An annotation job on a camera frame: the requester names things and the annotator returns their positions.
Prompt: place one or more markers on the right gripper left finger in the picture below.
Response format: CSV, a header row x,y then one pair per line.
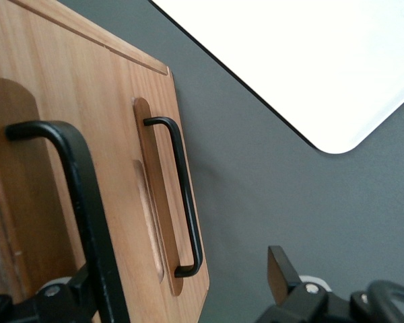
x,y
67,303

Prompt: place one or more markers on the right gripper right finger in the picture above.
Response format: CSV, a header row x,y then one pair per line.
x,y
279,276

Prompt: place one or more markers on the wooden drawer cabinet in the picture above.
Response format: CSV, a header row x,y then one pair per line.
x,y
97,32

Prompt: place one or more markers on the beige rectangular tray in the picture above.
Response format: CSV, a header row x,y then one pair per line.
x,y
306,67

